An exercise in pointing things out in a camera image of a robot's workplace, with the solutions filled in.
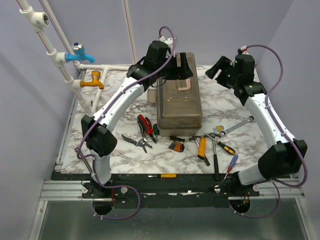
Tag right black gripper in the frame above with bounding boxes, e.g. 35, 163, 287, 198
205, 56, 239, 89

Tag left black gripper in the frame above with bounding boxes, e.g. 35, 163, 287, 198
155, 52, 192, 80

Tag beige translucent tool box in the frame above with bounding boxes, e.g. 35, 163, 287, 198
147, 52, 203, 137

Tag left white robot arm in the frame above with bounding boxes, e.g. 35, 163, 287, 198
81, 37, 193, 198

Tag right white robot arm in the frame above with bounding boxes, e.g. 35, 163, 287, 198
205, 54, 308, 196

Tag red black pliers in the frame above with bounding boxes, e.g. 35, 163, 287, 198
137, 114, 157, 144

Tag small claw hammer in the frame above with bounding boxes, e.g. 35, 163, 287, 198
188, 135, 201, 148

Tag green stubby screwdriver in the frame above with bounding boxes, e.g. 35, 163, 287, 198
153, 123, 160, 141

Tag silver ratchet wrench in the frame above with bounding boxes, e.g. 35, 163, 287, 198
219, 115, 255, 137

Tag orange hex key set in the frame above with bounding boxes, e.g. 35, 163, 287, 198
168, 136, 186, 153

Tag yellow black screwdriver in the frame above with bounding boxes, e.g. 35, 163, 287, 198
204, 132, 236, 155

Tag orange water tap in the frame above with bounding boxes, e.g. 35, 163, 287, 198
79, 70, 104, 90

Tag blue red screwdriver right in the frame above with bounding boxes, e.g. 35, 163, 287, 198
222, 154, 239, 183

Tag blue water tap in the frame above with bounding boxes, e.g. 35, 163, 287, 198
64, 42, 95, 64

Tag metal socket wrench bar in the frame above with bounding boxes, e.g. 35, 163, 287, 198
79, 151, 93, 175

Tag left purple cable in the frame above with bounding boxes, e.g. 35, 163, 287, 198
76, 26, 177, 221

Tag black handle long hammer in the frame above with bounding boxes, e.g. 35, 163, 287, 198
205, 133, 220, 181

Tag grey wire stripper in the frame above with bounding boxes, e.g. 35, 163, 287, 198
121, 134, 153, 153

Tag orange handle screwdriver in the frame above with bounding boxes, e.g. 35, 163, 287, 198
148, 173, 177, 179

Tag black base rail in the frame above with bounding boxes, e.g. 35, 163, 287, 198
49, 172, 293, 210

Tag white pvc pipe frame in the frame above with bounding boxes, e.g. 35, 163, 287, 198
17, 0, 137, 115

